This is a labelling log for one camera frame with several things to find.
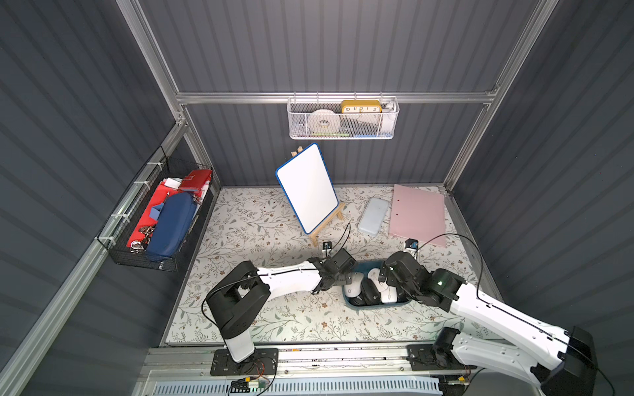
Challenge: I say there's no white wire wall basket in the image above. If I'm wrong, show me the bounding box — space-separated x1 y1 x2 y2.
287 95 401 140

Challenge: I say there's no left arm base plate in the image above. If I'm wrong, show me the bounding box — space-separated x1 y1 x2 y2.
210 348 280 377

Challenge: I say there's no red box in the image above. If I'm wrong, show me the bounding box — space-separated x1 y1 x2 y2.
126 169 213 252

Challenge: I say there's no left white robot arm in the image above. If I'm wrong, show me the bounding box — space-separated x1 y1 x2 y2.
201 248 357 364

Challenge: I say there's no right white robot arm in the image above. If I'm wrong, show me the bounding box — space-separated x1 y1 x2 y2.
379 252 599 395

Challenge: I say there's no pink folder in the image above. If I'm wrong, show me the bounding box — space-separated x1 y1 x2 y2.
389 185 446 243

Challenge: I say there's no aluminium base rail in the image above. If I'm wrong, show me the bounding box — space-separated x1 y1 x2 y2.
139 336 537 382

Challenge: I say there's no teal plastic storage box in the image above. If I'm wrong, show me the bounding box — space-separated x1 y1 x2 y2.
343 261 409 310

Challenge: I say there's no yellow clock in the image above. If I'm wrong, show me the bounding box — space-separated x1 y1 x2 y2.
341 99 382 114

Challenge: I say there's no light grey computer mouse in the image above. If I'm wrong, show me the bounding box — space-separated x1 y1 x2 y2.
343 272 364 299

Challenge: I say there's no white board blue frame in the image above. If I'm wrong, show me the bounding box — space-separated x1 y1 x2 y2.
275 143 341 236

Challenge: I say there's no navy blue pouch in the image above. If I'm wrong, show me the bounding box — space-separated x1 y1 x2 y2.
146 192 197 262

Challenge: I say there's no black wire wall basket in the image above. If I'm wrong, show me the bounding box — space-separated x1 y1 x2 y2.
98 151 214 272

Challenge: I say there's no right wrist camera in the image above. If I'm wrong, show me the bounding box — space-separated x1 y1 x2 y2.
404 239 419 254

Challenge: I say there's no light blue pencil case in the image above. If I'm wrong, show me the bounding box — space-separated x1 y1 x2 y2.
358 197 390 237

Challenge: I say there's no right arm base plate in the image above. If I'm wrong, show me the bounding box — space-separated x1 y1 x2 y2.
406 344 476 371

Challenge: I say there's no white tape roll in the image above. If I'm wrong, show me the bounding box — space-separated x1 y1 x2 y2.
307 109 341 134

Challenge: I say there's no floral table mat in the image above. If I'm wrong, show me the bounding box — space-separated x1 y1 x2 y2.
163 186 494 347

